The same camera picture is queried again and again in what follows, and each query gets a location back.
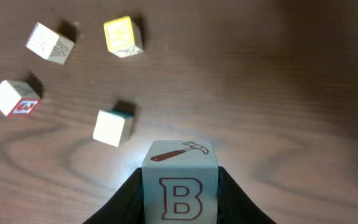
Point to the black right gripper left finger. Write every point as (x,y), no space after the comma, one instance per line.
(126,206)

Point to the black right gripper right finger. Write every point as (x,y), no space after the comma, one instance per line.
(234,206)

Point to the wooden letter B hammer block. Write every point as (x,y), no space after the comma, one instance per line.
(180,183)

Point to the wooden block snail picture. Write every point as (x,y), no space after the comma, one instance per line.
(113,127)

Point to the yellow block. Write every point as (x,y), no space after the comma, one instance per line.
(123,37)

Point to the wooden block violin picture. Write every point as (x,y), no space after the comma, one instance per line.
(49,45)

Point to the wooden block red side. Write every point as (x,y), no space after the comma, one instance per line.
(17,98)

